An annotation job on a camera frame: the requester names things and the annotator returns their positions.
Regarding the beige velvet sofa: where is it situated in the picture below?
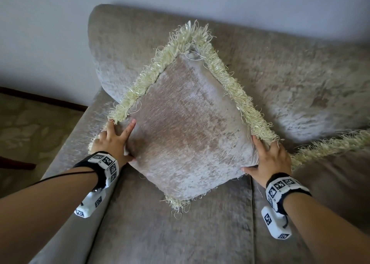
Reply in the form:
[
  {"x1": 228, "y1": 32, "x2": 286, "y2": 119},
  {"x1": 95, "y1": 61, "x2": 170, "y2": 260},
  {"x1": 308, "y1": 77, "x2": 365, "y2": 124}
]
[{"x1": 29, "y1": 4, "x2": 370, "y2": 264}]

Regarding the beige velvet fringed throw pillow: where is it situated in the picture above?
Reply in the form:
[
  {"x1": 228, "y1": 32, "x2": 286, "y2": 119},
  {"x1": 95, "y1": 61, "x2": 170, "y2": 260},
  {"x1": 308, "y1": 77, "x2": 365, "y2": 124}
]
[
  {"x1": 290, "y1": 129, "x2": 370, "y2": 186},
  {"x1": 88, "y1": 19, "x2": 285, "y2": 215}
]

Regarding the thin black cable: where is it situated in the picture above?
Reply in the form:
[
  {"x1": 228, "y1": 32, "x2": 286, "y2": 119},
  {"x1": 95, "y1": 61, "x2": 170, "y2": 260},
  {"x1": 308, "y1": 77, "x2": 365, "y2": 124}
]
[{"x1": 31, "y1": 170, "x2": 97, "y2": 187}]

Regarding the left wrist camera with markers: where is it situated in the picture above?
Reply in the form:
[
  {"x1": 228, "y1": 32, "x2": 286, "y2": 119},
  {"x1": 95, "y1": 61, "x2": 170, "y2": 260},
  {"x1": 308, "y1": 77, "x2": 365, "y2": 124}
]
[{"x1": 73, "y1": 151, "x2": 120, "y2": 219}]

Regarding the person's left hand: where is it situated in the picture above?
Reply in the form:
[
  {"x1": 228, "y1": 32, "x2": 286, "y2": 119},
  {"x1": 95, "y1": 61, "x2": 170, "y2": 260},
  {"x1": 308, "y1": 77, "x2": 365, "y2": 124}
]
[{"x1": 97, "y1": 119, "x2": 136, "y2": 169}]

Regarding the wrist camera with markers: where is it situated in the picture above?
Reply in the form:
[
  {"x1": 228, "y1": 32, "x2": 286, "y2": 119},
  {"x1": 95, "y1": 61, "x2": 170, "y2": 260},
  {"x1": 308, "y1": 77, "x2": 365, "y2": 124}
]
[
  {"x1": 261, "y1": 172, "x2": 313, "y2": 240},
  {"x1": 73, "y1": 151, "x2": 120, "y2": 219}
]

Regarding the right wrist camera with markers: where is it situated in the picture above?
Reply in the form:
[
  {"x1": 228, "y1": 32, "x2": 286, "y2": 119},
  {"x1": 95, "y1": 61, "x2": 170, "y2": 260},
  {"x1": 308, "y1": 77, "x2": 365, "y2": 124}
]
[{"x1": 261, "y1": 172, "x2": 313, "y2": 240}]

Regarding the person's right hand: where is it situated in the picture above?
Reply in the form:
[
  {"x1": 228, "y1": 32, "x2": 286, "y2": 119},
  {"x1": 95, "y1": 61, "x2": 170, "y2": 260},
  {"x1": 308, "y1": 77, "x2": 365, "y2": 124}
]
[{"x1": 241, "y1": 135, "x2": 293, "y2": 188}]

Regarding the beige velvet sofa back cushion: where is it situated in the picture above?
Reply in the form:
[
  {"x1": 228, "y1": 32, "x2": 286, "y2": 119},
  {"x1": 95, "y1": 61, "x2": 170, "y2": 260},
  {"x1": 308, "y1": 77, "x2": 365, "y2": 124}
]
[{"x1": 87, "y1": 4, "x2": 370, "y2": 146}]

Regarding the person's left forearm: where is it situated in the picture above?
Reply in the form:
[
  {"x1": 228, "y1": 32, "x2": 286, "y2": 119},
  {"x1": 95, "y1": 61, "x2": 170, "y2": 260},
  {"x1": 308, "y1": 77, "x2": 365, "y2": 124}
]
[{"x1": 0, "y1": 167, "x2": 108, "y2": 264}]

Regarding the dark wooden baseboard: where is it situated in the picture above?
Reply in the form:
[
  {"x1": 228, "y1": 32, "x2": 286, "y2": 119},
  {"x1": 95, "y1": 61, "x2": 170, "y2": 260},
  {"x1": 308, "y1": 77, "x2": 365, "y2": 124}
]
[{"x1": 0, "y1": 86, "x2": 89, "y2": 112}]

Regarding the beige velvet sofa seat cushion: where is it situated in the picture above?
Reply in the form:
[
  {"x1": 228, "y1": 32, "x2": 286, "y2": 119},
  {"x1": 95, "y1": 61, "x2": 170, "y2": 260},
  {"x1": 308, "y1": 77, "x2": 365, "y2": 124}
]
[
  {"x1": 251, "y1": 148, "x2": 370, "y2": 264},
  {"x1": 87, "y1": 157, "x2": 255, "y2": 264}
]

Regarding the person's right forearm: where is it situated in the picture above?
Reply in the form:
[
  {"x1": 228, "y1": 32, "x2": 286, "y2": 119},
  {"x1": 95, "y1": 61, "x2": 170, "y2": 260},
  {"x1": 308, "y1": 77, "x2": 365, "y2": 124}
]
[{"x1": 282, "y1": 192, "x2": 370, "y2": 264}]

